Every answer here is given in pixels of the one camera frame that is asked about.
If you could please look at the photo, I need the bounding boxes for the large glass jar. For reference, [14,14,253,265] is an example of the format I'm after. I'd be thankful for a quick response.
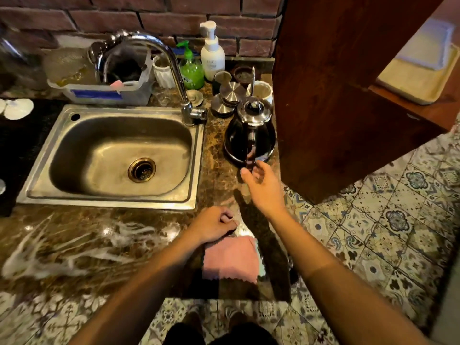
[0,22,49,92]

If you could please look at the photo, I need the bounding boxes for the person's left hand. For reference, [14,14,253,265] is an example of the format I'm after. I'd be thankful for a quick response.
[190,206,238,245]

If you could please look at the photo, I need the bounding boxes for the white shell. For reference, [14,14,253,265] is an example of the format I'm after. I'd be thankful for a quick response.
[3,98,35,121]

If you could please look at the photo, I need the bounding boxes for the brass sink drain strainer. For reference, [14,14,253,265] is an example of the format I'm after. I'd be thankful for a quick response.
[127,157,157,183]

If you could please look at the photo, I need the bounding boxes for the green pump soap bottle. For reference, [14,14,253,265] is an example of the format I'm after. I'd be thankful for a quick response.
[176,40,205,91]

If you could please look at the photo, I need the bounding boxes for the cream plastic tray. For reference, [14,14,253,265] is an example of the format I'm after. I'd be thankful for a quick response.
[376,43,460,106]

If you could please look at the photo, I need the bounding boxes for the dark wooden cabinet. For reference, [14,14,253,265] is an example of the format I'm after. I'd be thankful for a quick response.
[272,0,448,205]

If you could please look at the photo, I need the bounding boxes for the small brown bowl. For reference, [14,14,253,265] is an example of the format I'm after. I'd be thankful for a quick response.
[231,64,256,87]

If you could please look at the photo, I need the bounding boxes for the white ribbed ceramic cup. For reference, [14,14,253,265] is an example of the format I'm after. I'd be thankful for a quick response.
[152,55,177,90]

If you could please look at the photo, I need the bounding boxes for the stainless steel sink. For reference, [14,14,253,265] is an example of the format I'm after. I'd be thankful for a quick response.
[16,104,206,211]

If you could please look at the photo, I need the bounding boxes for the clear plastic dish bin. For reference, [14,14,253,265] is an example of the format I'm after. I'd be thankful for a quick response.
[47,50,155,107]

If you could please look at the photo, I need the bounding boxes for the person's right hand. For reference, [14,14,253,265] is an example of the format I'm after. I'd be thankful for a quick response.
[240,160,289,218]

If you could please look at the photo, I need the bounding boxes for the person's left forearm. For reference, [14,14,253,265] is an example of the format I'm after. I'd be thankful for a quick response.
[68,228,206,345]

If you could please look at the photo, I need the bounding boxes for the chrome faucet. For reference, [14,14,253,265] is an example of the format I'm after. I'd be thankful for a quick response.
[88,30,208,127]

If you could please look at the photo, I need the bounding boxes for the clear glass dish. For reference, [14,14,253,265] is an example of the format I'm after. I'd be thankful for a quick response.
[43,47,98,87]

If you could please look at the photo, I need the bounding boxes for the clear drinking glass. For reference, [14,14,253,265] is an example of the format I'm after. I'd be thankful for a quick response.
[152,84,174,107]

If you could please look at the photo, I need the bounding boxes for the round steel lid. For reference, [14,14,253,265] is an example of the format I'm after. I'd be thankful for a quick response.
[210,94,236,118]
[219,82,247,105]

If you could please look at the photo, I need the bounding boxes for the pink cleaning cloth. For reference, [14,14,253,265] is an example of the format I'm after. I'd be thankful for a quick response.
[202,226,267,284]

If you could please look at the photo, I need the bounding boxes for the person's right forearm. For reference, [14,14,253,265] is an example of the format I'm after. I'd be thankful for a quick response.
[267,209,433,345]

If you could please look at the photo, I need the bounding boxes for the white pump soap bottle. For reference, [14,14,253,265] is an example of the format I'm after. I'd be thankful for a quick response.
[199,21,226,82]

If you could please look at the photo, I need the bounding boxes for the person's black trousers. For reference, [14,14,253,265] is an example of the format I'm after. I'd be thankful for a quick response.
[163,321,279,345]

